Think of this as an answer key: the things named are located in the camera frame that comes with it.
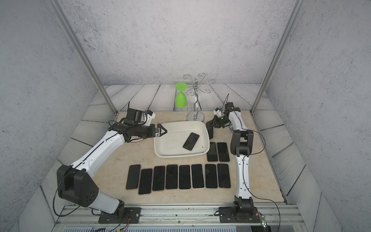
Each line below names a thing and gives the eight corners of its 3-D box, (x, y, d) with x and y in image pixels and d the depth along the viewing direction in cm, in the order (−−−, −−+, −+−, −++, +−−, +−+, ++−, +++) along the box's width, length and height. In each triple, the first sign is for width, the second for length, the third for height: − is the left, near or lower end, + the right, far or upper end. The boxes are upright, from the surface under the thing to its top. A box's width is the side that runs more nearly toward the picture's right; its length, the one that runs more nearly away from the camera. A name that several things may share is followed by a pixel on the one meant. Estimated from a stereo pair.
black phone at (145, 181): (138, 196, 82) (137, 195, 80) (141, 170, 91) (140, 168, 90) (151, 194, 82) (150, 193, 81) (153, 168, 92) (152, 167, 90)
